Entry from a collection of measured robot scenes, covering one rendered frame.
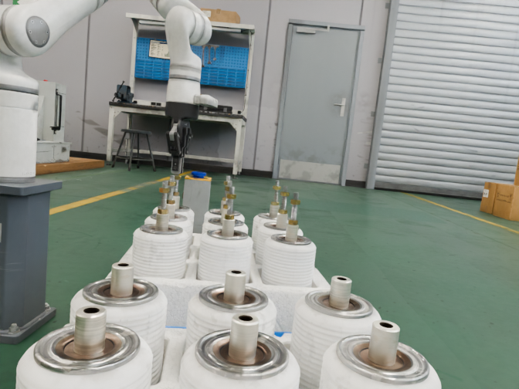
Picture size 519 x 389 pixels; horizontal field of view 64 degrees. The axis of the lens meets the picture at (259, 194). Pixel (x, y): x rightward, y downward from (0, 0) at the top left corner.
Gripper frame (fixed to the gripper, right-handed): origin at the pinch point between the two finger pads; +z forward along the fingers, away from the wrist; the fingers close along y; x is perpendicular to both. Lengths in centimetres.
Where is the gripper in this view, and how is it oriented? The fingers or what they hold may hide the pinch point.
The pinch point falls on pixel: (177, 165)
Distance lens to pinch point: 98.7
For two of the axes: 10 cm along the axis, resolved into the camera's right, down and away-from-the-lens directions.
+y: -1.1, 1.1, -9.9
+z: -1.1, 9.9, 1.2
